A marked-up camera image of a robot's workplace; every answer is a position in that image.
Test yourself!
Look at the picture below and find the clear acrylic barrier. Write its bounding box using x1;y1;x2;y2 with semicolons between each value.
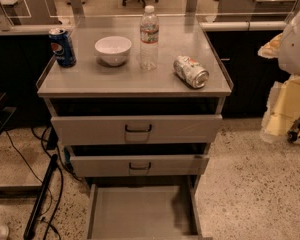
10;0;300;27

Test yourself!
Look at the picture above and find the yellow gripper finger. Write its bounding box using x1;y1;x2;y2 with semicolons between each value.
260;75;300;143
258;33;282;59

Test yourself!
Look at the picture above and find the black floor cable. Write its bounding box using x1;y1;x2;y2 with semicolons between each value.
4;125;83;240

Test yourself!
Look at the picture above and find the clear plastic water bottle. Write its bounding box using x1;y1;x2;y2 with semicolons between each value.
140;5;159;71

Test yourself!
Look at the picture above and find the middle grey drawer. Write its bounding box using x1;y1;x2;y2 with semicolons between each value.
70;155;209;177

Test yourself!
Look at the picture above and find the white ceramic bowl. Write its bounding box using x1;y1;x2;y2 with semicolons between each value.
95;36;132;66

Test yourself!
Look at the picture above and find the white shoe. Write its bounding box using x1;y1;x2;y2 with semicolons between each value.
0;224;10;240

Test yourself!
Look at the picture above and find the top grey drawer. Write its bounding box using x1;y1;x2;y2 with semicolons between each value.
51;115;222;145

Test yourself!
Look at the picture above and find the blue pepsi can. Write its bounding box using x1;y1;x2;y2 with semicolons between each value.
49;28;76;67

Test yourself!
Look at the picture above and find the grey metal drawer cabinet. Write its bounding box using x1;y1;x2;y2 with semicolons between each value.
36;15;234;240

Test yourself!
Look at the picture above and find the silver soda can lying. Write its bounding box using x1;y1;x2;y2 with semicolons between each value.
173;55;209;89

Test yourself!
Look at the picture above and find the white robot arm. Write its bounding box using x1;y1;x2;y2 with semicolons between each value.
258;10;300;143

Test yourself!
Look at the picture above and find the black bar on floor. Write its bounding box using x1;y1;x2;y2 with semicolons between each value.
23;154;58;240

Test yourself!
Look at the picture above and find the bottom grey open drawer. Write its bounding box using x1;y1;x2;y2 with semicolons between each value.
84;182;203;240

